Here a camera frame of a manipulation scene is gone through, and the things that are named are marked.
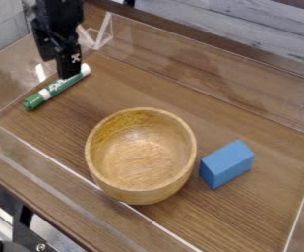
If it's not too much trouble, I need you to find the blue foam block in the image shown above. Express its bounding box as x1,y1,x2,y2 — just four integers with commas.
198,140,254,189

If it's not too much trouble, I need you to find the black table leg bracket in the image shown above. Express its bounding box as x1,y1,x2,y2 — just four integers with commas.
12,205,58,252

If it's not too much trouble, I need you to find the brown wooden bowl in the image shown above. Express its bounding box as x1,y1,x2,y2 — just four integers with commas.
85,107,197,205

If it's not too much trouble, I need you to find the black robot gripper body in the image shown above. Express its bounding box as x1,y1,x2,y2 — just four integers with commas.
31,0,83,46

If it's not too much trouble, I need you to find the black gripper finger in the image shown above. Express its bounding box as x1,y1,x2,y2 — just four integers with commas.
34,30,54,61
55,37,82,79

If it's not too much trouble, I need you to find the green Expo marker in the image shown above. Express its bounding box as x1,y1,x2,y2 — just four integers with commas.
23,63,91,110

